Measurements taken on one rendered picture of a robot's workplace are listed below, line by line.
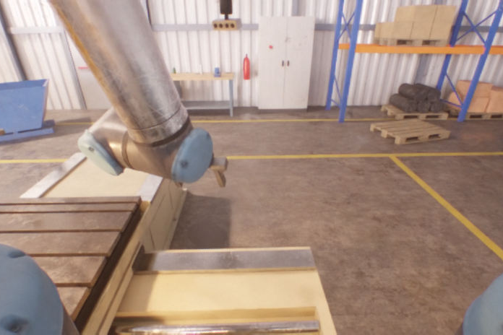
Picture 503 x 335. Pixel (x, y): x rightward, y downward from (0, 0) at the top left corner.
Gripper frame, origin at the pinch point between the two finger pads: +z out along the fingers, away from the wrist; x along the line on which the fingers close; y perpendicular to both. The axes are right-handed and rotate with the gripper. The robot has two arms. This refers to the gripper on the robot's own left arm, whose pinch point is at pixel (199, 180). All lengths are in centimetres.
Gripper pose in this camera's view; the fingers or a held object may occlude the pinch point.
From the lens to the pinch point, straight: 78.3
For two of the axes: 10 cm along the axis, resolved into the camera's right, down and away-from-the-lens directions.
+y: 1.3, -7.8, 6.1
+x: -9.7, 0.1, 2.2
